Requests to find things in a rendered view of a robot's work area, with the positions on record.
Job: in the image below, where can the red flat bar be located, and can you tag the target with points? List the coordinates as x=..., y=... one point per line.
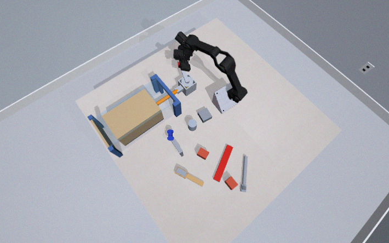
x=223, y=163

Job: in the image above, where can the grey cylinder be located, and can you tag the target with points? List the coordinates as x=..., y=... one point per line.
x=192, y=125

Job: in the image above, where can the reddish-brown block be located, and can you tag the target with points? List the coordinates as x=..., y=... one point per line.
x=202, y=153
x=231, y=183

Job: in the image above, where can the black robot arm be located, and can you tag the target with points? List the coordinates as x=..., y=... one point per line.
x=227, y=65

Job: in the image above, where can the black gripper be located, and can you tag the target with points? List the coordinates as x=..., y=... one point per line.
x=184, y=65

